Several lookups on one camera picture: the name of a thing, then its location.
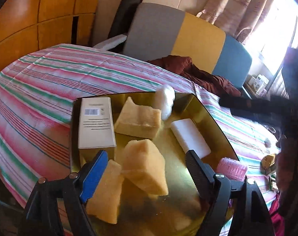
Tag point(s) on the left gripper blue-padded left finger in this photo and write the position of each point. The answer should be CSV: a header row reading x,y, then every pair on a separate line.
x,y
90,175

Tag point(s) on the white cardboard box with barcode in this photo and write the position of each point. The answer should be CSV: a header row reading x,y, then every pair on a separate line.
x,y
96,128

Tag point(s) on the gold metal tray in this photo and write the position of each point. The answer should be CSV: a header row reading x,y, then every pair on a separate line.
x,y
158,196

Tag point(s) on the black rolled mat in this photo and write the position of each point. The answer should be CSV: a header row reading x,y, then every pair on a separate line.
x,y
123,17

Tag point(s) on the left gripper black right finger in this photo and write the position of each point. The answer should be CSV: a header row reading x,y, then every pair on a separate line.
x,y
202,174

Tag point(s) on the grey yellow blue chair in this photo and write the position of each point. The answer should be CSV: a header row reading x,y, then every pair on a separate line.
x,y
158,31

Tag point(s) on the pink beige curtain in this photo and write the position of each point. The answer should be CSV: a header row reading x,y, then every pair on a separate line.
x,y
238,18

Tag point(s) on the wooden wardrobe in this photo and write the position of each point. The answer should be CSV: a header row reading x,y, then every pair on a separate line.
x,y
27,26

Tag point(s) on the white foam block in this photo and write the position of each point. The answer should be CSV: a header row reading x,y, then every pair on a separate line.
x,y
189,137

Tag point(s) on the yellow plush toy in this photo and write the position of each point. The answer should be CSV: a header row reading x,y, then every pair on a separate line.
x,y
267,161

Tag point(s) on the striped bedspread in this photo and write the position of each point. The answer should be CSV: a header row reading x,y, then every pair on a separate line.
x,y
37,93

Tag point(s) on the white boxes on table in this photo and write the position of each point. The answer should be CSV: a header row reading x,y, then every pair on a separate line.
x,y
258,84

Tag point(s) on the dark red garment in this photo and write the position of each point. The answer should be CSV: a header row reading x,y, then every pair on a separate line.
x,y
183,66

